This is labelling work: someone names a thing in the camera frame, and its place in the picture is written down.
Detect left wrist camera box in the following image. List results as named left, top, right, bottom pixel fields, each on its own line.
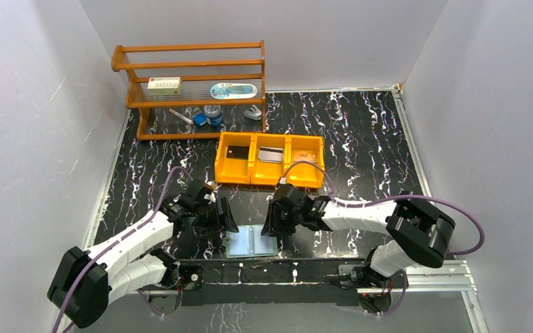
left=205, top=181, right=217, bottom=193

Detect bronze card in bin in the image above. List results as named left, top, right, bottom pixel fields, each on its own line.
left=292, top=149, right=317, bottom=163

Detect blue white jar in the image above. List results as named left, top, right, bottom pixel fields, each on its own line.
left=203, top=105, right=223, bottom=127

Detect white marker pen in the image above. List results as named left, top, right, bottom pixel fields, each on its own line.
left=169, top=108, right=194, bottom=124

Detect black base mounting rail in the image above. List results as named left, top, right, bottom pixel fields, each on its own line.
left=135, top=258, right=410, bottom=308

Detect black VIP card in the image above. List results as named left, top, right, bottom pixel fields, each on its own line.
left=226, top=145, right=250, bottom=160

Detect yellow three-compartment bin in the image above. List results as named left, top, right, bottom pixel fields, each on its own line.
left=214, top=132, right=325, bottom=189

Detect orange wooden shelf rack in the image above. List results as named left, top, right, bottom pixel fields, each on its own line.
left=111, top=41, right=267, bottom=141

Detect blue blister pack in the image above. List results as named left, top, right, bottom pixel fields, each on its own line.
left=210, top=83, right=258, bottom=100

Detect white red box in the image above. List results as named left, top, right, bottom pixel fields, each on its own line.
left=146, top=77, right=182, bottom=96

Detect small blue block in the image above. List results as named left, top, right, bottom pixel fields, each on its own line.
left=192, top=113, right=207, bottom=127

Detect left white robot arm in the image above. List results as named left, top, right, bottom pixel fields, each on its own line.
left=46, top=180, right=239, bottom=332

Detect green card holder wallet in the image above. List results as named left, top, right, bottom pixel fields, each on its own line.
left=222, top=225, right=278, bottom=259

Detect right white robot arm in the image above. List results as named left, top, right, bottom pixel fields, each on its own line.
left=261, top=184, right=455, bottom=280

